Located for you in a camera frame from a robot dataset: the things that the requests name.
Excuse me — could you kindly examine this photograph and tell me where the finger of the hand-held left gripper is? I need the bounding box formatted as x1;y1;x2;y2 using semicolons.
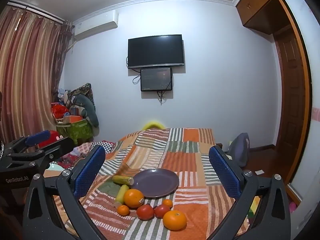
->
30;137;75;170
5;130;52;155

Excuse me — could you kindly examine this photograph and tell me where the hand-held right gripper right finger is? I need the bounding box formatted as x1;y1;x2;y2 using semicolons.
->
208;145;293;240

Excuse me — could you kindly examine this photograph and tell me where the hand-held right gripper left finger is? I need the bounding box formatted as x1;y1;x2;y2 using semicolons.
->
22;145;110;240

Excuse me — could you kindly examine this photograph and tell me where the yellow corn cob piece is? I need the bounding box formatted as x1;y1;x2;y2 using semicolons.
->
112;175;134;186

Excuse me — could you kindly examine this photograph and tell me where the pale green corn cob piece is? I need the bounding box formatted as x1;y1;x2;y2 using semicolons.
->
115;184;130;204

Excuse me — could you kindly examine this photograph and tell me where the large orange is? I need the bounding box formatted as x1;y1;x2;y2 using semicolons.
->
163;210;187;231
123;189;145;208

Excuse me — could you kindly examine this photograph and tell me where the purple plate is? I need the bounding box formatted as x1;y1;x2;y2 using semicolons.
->
132;168;180;200

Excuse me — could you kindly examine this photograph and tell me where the red tomato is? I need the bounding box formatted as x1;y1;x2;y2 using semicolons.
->
154;204;171;219
136;204;155;221

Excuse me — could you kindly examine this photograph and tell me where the red plastic stool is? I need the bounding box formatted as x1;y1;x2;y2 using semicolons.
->
40;130;61;148

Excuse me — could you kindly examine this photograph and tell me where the floral pink cloth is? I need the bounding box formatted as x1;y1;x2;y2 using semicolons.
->
60;142;95;168

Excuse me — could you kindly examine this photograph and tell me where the green storage box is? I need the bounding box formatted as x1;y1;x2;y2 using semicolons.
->
56;120;93;145

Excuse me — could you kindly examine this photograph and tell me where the grey backpack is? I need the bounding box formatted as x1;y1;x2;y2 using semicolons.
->
228;133;250;168

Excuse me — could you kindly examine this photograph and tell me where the checkered cloth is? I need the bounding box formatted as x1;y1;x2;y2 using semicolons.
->
92;141;115;153

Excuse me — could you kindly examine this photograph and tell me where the orange box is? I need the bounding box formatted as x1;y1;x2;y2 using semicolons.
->
64;115;84;124

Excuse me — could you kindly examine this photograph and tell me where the red plastic bag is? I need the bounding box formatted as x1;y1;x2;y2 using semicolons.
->
51;102;68;118

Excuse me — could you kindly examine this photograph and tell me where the striped patchwork blanket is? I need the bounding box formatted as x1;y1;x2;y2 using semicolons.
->
52;127;250;240

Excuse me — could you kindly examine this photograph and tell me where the striped pink curtain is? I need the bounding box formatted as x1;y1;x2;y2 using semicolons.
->
0;1;75;145

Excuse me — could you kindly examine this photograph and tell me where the patterned dark cushion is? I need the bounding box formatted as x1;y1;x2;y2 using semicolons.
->
69;83;97;110

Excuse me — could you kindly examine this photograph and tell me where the yellow chair back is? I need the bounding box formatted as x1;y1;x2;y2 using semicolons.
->
142;121;165;130

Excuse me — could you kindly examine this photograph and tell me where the brown wooden door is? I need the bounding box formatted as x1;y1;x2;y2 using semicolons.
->
272;27;308;180

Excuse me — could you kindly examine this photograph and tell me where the white air conditioner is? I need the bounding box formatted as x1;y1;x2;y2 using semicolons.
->
72;10;118;42

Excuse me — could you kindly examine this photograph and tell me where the wooden overhead cabinet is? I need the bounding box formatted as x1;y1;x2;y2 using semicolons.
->
235;0;295;35

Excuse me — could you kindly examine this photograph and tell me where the white sliding wardrobe panel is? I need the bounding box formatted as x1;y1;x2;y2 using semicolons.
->
282;0;320;205

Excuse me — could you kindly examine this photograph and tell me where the black hanging monitor cable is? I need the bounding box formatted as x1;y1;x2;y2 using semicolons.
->
156;90;168;105

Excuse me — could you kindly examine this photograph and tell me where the small black wall monitor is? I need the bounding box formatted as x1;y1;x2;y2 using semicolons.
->
140;67;173;92

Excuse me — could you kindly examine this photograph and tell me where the curtain rail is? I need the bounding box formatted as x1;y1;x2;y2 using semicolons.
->
7;1;73;23

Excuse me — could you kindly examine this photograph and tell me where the wall-mounted black television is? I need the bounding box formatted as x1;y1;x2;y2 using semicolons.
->
128;34;186;69

